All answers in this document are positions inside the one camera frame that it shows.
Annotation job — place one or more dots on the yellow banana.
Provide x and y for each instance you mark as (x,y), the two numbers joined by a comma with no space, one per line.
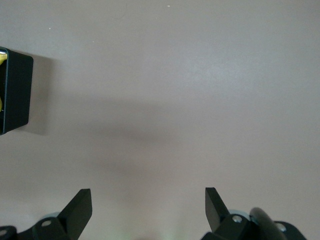
(2,58)

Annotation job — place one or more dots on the black plastic box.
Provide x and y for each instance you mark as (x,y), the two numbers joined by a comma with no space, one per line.
(18,92)

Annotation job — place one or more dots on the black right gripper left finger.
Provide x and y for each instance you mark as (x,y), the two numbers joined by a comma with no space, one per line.
(72,217)

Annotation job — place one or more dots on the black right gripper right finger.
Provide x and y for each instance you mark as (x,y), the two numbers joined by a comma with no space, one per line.
(220,225)

